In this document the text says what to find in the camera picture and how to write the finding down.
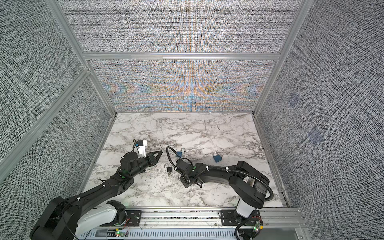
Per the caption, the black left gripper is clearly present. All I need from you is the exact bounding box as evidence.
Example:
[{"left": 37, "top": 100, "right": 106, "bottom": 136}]
[{"left": 130, "top": 150, "right": 163, "bottom": 179}]

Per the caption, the blue padlock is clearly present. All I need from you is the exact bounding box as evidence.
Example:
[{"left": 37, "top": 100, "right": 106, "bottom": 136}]
[
  {"left": 213, "top": 154, "right": 223, "bottom": 163},
  {"left": 176, "top": 148, "right": 186, "bottom": 159}
]

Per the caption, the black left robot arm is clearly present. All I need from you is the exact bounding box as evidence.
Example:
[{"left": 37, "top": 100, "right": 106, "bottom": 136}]
[{"left": 30, "top": 151, "right": 163, "bottom": 240}]

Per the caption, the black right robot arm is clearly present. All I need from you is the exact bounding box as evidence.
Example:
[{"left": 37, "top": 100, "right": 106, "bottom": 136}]
[{"left": 173, "top": 158, "right": 274, "bottom": 218}]

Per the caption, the black padlock with key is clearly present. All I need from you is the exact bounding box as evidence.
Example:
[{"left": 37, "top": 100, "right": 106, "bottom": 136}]
[{"left": 164, "top": 164, "right": 174, "bottom": 177}]

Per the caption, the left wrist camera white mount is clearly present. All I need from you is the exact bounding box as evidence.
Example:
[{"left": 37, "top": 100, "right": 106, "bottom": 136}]
[{"left": 134, "top": 140, "right": 148, "bottom": 158}]

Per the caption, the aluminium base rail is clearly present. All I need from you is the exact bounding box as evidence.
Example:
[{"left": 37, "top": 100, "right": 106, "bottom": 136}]
[{"left": 77, "top": 207, "right": 311, "bottom": 240}]

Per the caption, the black corrugated cable right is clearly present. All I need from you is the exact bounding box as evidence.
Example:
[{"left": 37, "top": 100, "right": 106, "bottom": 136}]
[{"left": 165, "top": 146, "right": 274, "bottom": 202}]

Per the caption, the thin black cable left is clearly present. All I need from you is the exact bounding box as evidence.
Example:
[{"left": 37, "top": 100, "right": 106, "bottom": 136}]
[{"left": 59, "top": 209, "right": 76, "bottom": 240}]

